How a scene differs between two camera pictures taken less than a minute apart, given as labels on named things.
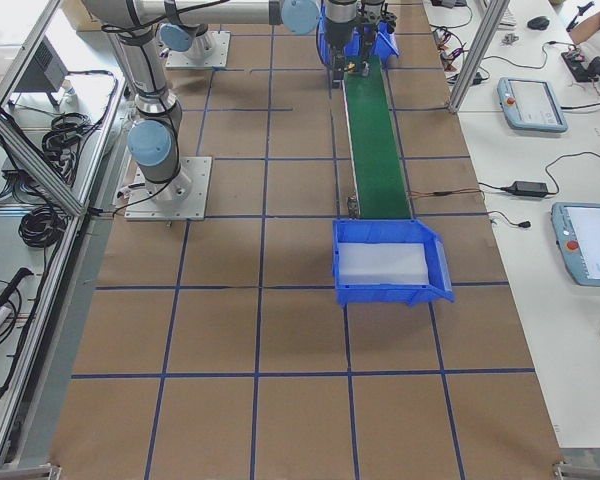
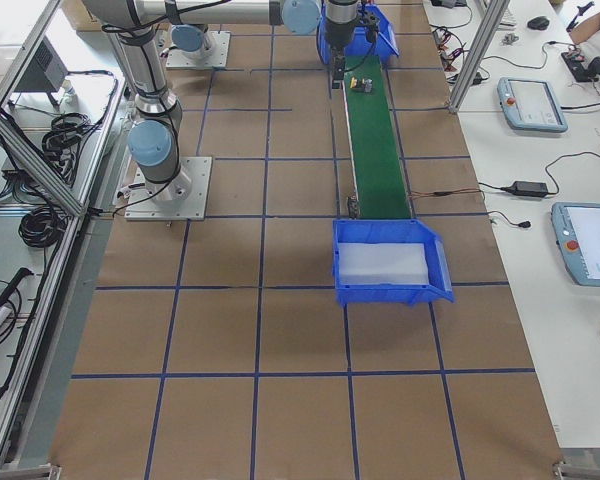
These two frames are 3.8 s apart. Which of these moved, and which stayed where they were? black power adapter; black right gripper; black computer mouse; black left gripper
Moved: black left gripper
Stayed: black right gripper; black power adapter; black computer mouse
